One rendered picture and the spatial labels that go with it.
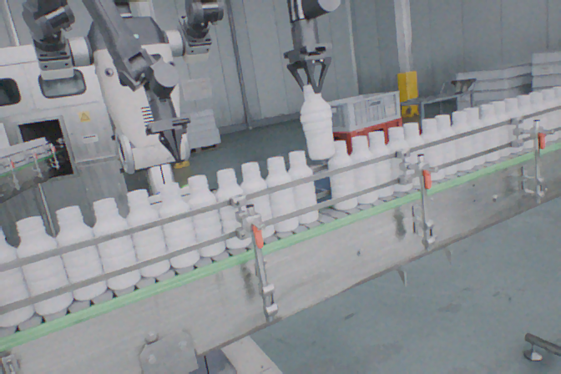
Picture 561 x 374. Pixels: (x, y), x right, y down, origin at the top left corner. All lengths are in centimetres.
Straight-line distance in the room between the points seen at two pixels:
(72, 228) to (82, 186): 377
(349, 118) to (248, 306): 246
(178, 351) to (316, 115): 55
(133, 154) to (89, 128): 309
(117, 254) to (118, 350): 17
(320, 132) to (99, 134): 367
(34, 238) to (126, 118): 67
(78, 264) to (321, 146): 53
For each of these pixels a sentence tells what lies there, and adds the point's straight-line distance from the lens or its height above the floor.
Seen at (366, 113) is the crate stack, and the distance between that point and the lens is 335.
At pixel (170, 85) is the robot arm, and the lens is 99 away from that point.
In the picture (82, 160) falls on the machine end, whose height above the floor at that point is 89.
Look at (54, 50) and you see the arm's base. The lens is 142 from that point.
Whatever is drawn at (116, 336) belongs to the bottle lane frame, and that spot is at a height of 93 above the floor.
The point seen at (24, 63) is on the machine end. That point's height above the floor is 185.
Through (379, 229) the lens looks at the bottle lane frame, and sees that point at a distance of 105.
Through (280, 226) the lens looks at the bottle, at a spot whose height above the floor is 102.
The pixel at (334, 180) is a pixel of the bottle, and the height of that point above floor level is 108.
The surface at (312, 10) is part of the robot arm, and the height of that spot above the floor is 145.
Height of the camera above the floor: 132
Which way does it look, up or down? 14 degrees down
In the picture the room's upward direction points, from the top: 9 degrees counter-clockwise
